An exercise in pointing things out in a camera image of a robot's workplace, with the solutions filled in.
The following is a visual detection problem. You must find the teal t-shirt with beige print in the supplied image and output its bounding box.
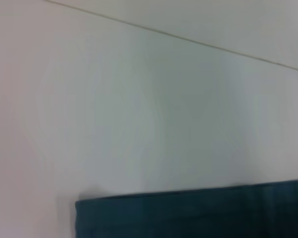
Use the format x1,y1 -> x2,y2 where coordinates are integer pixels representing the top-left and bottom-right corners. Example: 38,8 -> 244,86
75,178 -> 298,238

